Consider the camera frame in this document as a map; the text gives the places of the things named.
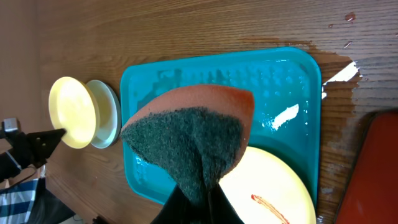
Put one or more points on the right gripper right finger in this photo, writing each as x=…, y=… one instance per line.
x=220, y=209

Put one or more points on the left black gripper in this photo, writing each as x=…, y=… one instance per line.
x=34, y=148

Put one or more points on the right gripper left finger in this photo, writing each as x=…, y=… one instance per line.
x=179, y=210

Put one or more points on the yellow-green plate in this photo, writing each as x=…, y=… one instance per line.
x=264, y=189
x=73, y=107

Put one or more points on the light blue plate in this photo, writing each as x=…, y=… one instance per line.
x=109, y=112

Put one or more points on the orange sponge with dark scourer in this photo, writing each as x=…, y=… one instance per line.
x=197, y=134

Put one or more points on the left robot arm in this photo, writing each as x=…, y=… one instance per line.
x=28, y=149

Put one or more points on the teal plastic tray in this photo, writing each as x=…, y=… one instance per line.
x=286, y=83

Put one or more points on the red black-rimmed tray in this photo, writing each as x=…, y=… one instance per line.
x=371, y=193

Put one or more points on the blue white checkered cloth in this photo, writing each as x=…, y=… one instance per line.
x=17, y=202

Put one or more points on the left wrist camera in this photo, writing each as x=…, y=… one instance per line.
x=10, y=125

